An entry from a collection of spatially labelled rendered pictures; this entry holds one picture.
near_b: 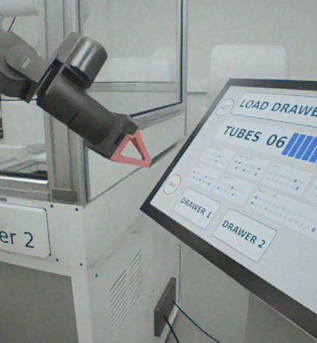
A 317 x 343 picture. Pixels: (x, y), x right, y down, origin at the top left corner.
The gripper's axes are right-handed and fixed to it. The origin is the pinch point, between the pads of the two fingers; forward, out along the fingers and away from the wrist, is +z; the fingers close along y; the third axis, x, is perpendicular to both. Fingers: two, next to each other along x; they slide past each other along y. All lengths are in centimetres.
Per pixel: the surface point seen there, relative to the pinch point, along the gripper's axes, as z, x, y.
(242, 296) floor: 142, 20, 79
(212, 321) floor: 121, 38, 70
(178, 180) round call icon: 7.0, -0.6, -0.7
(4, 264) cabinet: 1, 38, 34
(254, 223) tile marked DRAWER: 7.1, 0.5, -20.6
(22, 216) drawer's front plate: -5.0, 22.8, 24.2
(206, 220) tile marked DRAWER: 7.0, 3.2, -12.5
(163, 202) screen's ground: 6.9, 4.0, -0.7
